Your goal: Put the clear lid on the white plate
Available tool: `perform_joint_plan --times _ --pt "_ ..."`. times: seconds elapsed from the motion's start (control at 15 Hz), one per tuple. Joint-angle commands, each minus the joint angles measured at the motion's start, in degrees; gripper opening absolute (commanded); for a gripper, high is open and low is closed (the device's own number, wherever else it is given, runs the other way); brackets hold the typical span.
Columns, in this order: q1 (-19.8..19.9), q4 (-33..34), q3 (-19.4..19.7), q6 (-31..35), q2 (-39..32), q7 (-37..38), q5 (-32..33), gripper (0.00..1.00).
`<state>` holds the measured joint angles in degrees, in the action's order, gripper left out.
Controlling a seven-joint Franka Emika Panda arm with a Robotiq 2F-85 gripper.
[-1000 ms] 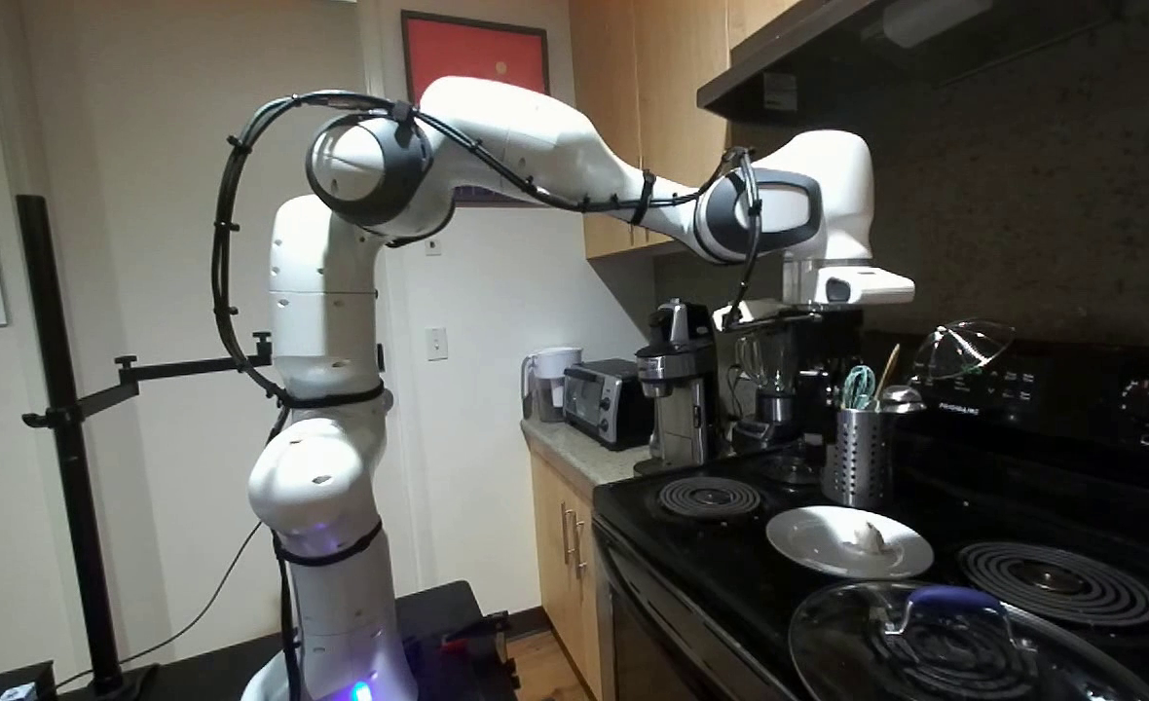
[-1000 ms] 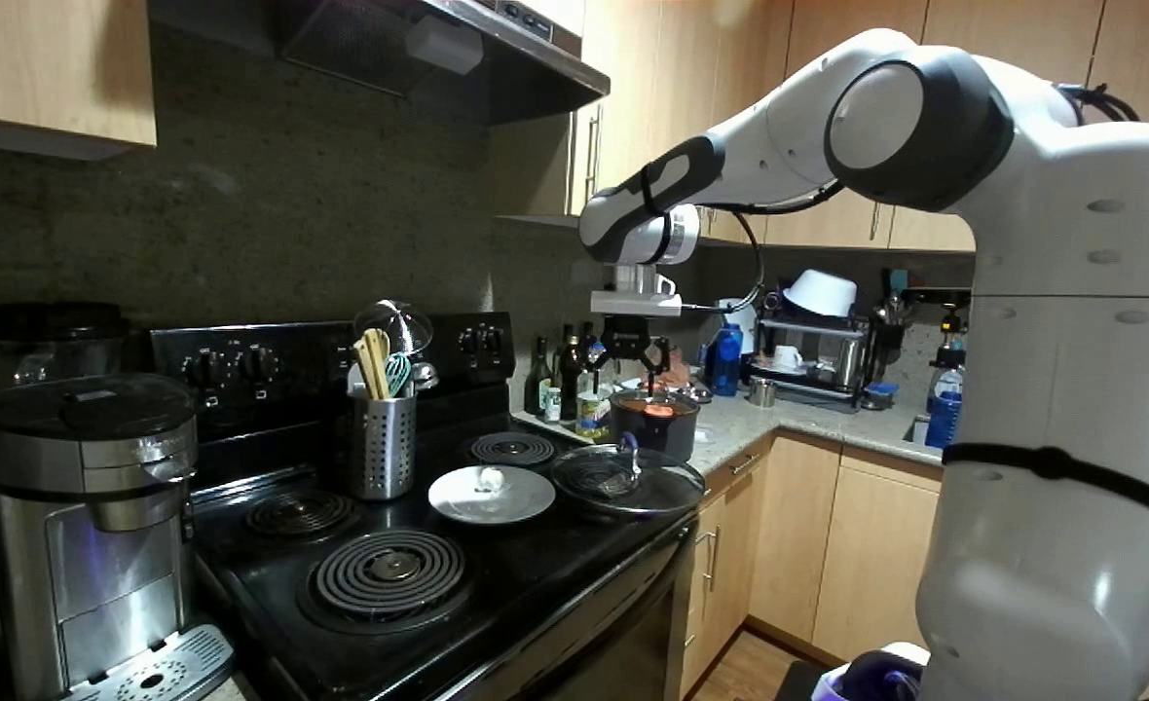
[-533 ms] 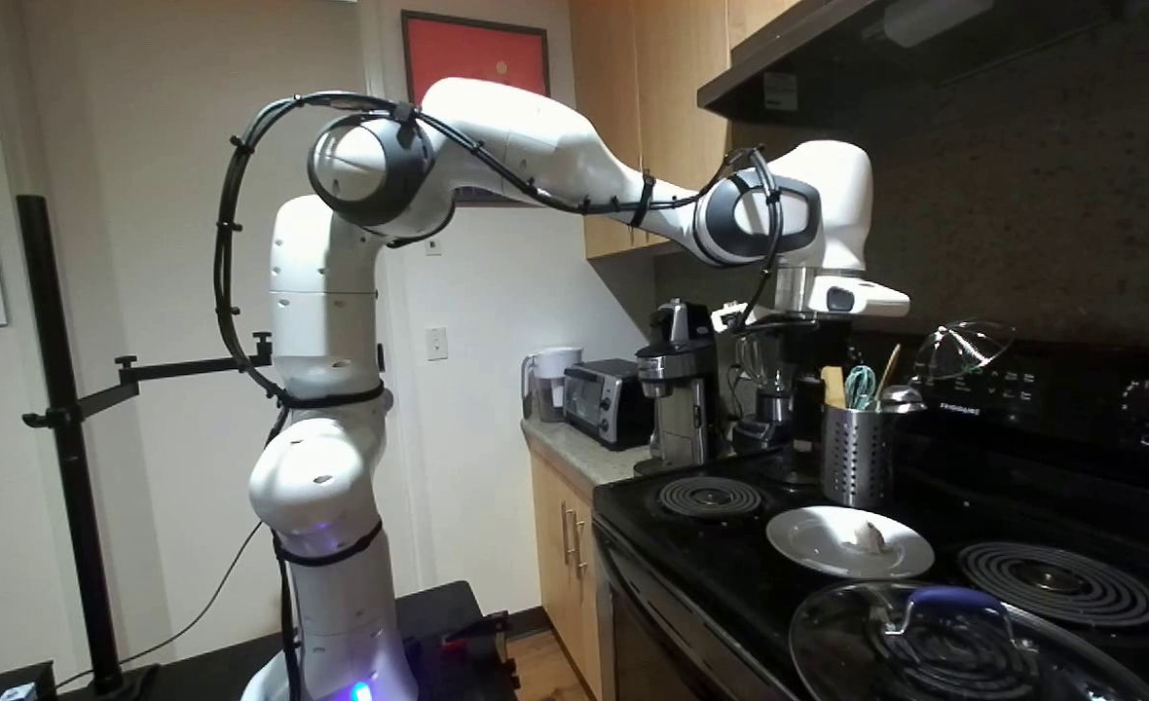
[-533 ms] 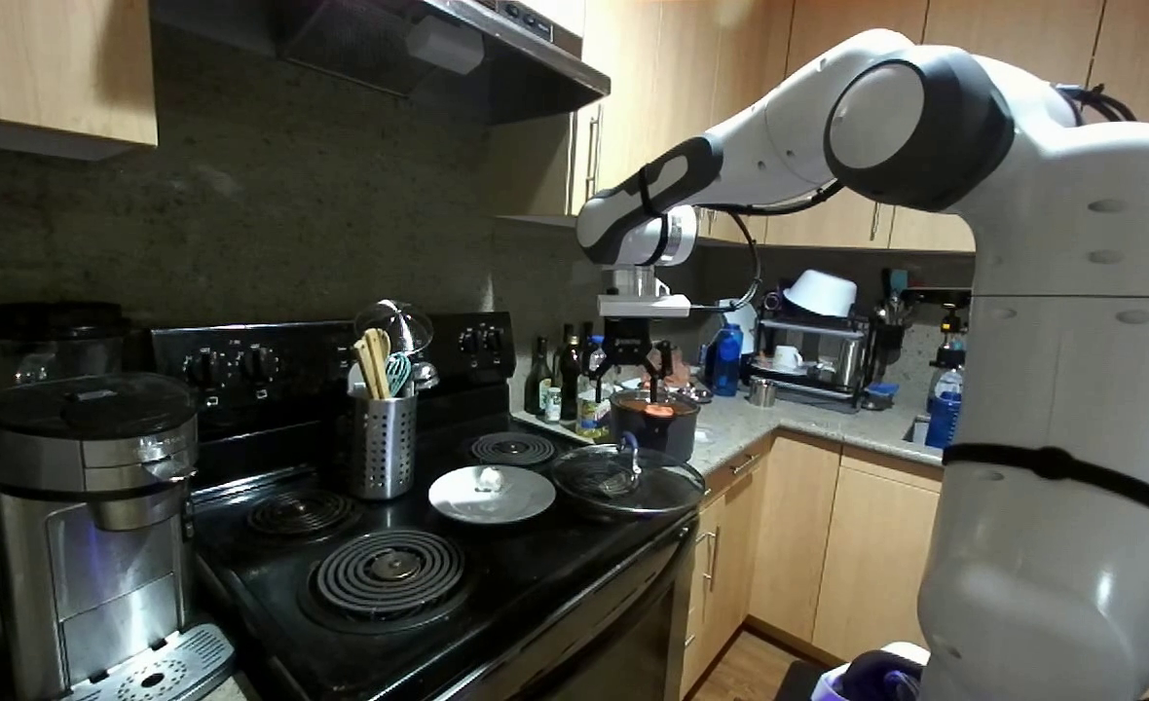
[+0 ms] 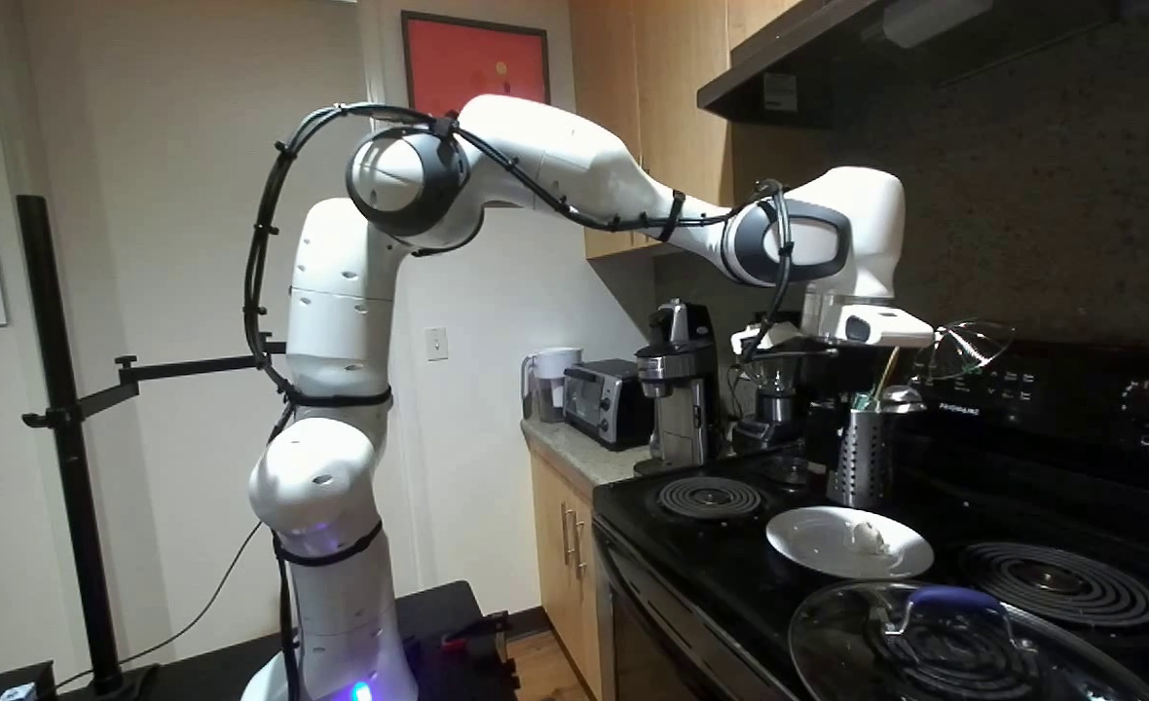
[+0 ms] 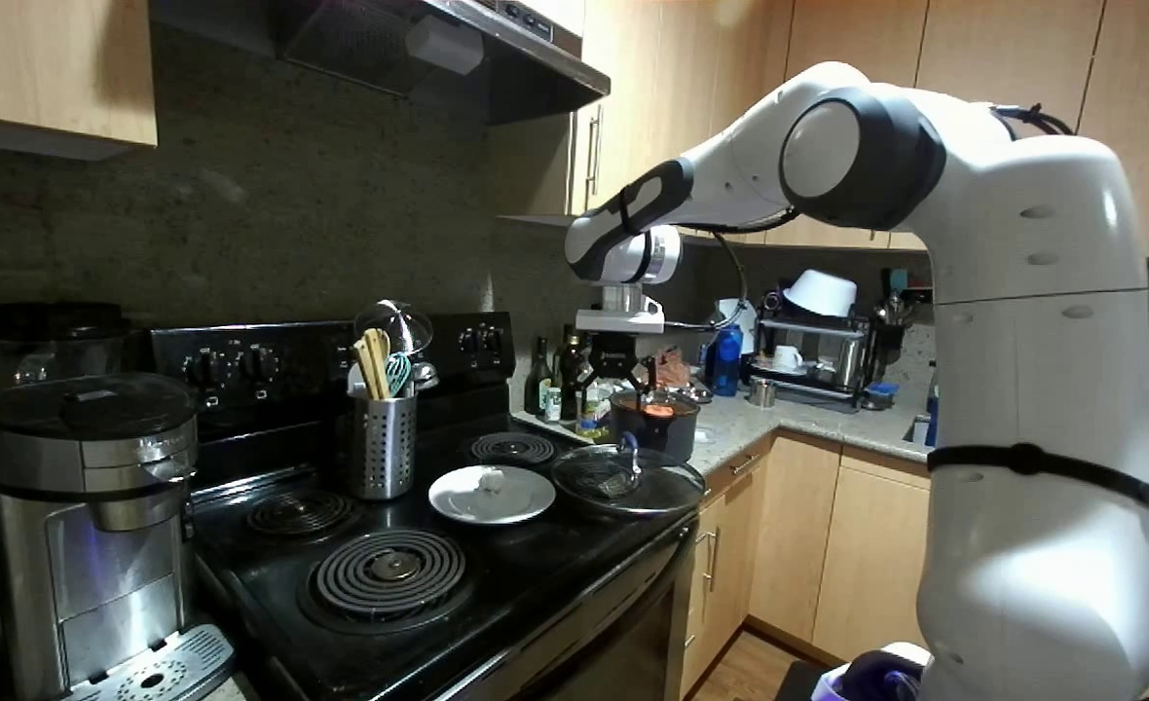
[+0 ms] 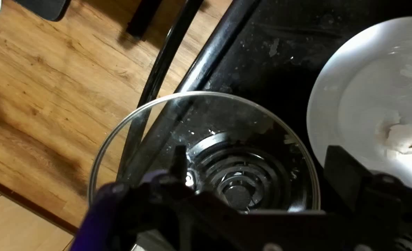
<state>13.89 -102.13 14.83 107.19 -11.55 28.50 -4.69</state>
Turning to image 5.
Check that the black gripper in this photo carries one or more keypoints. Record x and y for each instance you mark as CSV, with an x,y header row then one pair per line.
x,y
807,375

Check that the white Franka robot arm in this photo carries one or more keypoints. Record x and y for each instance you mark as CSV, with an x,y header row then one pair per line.
x,y
324,324

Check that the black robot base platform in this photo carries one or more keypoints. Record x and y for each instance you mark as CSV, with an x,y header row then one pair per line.
x,y
459,643

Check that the perforated metal utensil holder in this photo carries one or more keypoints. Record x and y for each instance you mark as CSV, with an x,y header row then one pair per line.
x,y
858,453

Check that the stainless steel coffee maker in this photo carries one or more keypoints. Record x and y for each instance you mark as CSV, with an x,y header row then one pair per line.
x,y
677,392

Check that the black electric stove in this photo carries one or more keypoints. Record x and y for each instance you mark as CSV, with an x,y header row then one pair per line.
x,y
752,559

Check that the silver toaster oven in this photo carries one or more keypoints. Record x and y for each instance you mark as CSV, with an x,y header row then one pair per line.
x,y
607,401

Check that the grey granite countertop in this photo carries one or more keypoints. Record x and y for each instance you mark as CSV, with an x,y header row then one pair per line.
x,y
578,453

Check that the white electric kettle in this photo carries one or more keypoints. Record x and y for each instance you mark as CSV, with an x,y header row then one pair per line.
x,y
551,383

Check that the wooden lower cabinets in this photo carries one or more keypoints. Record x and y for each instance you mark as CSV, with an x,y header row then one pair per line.
x,y
569,559

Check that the wooden cabinets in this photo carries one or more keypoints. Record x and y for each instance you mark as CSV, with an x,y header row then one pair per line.
x,y
653,89
569,559

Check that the wooden upper cabinets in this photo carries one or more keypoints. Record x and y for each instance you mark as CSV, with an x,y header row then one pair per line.
x,y
653,89

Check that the dark range hood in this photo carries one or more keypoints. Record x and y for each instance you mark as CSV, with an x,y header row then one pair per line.
x,y
886,53

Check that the red framed painting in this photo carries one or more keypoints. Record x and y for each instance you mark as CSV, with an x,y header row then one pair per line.
x,y
475,62

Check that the white light switch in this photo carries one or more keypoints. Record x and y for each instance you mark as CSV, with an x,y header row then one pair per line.
x,y
438,345

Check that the black camera stand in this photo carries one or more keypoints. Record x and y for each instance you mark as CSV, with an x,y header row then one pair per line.
x,y
68,428

